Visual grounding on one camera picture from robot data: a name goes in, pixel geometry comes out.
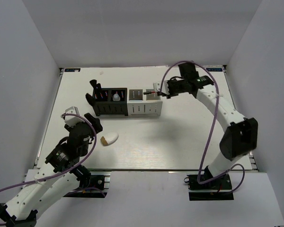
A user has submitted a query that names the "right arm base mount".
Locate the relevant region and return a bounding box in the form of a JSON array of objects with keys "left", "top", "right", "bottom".
[{"left": 184, "top": 175, "right": 234, "bottom": 201}]

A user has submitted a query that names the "black organizer box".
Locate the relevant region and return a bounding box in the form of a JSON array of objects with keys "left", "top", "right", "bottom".
[{"left": 92, "top": 87, "right": 128, "bottom": 116}]

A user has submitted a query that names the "blue label sticker left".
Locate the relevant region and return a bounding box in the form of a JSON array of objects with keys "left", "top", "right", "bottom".
[{"left": 64, "top": 68, "right": 81, "bottom": 72}]

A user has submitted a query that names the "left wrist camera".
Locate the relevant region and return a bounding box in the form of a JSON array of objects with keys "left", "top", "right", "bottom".
[{"left": 61, "top": 106, "right": 82, "bottom": 127}]

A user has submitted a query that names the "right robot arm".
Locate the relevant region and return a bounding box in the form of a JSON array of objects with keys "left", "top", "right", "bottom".
[{"left": 153, "top": 61, "right": 258, "bottom": 189}]

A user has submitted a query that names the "blue label sticker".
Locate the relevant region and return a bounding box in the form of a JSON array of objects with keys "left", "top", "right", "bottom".
[
  {"left": 64, "top": 68, "right": 81, "bottom": 72},
  {"left": 206, "top": 68, "right": 223, "bottom": 72}
]

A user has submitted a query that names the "black brush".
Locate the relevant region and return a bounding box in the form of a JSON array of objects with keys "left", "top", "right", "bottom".
[{"left": 89, "top": 79, "right": 98, "bottom": 94}]

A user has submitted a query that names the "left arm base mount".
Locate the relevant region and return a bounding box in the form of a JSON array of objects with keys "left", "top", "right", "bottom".
[{"left": 64, "top": 171, "right": 111, "bottom": 199}]

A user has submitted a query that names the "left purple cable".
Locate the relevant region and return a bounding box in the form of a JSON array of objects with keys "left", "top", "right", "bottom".
[{"left": 0, "top": 113, "right": 107, "bottom": 224}]

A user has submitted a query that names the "fan makeup brush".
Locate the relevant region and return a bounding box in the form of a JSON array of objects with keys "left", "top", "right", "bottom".
[{"left": 96, "top": 83, "right": 103, "bottom": 99}]

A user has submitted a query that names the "purple cable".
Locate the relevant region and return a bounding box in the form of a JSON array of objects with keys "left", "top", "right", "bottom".
[
  {"left": 162, "top": 61, "right": 246, "bottom": 196},
  {"left": 0, "top": 113, "right": 107, "bottom": 224}
]

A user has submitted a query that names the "blue label sticker right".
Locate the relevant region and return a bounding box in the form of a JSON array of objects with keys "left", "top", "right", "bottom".
[{"left": 206, "top": 68, "right": 223, "bottom": 72}]

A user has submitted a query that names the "white organizer box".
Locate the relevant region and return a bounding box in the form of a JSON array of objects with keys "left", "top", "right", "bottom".
[{"left": 127, "top": 89, "right": 163, "bottom": 116}]

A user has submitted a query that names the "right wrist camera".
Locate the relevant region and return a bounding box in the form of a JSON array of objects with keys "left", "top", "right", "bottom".
[{"left": 153, "top": 80, "right": 169, "bottom": 96}]

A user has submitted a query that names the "small clear bottle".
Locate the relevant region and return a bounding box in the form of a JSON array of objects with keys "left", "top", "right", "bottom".
[{"left": 113, "top": 93, "right": 121, "bottom": 102}]

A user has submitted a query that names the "red lip gloss tube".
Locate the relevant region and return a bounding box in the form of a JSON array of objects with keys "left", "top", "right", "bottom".
[{"left": 143, "top": 91, "right": 159, "bottom": 95}]

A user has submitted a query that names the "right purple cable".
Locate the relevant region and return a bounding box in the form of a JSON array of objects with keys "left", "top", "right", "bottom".
[{"left": 162, "top": 61, "right": 246, "bottom": 196}]

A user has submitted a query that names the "white makeup sponge case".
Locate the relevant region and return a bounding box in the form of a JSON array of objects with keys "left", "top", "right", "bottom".
[{"left": 100, "top": 132, "right": 119, "bottom": 146}]

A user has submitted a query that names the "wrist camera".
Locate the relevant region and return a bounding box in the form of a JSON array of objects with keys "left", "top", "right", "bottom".
[
  {"left": 153, "top": 80, "right": 169, "bottom": 96},
  {"left": 61, "top": 106, "right": 82, "bottom": 127}
]

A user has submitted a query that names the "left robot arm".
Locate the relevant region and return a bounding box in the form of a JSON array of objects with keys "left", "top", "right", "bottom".
[{"left": 0, "top": 113, "right": 103, "bottom": 227}]

